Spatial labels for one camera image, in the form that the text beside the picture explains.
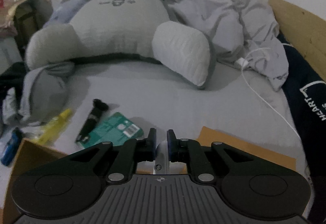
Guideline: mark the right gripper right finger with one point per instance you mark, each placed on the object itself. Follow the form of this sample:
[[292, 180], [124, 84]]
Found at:
[[192, 154]]

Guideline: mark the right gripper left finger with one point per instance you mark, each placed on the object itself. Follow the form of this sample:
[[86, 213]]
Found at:
[[123, 160]]

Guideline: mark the white remote control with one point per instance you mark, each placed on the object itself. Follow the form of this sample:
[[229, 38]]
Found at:
[[162, 163]]

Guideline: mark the orange box lid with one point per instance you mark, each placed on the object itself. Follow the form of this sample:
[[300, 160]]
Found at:
[[207, 136]]

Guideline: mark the green card package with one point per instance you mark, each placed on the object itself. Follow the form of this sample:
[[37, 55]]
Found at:
[[117, 129]]

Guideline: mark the small black tube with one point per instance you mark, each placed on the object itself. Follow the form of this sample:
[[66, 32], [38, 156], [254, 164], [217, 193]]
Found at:
[[92, 120]]

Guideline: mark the open brown cardboard box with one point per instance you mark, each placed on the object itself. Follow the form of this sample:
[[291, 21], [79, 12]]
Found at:
[[29, 155]]

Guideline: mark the grey clothing pile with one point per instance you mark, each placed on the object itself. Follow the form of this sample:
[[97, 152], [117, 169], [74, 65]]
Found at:
[[33, 97]]

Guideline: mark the blue pen-like tool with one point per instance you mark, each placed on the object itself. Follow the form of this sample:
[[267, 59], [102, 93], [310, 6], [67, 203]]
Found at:
[[11, 147]]

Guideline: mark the large grey plush pillow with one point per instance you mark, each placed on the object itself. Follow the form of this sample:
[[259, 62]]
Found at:
[[82, 30]]

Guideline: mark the grey crumpled blanket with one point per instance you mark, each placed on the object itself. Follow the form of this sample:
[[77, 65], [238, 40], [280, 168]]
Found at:
[[243, 33]]

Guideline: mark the black printed garment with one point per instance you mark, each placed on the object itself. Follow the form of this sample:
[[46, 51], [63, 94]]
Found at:
[[305, 93]]

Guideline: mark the wooden headboard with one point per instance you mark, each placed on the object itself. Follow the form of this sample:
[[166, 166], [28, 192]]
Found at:
[[305, 31]]

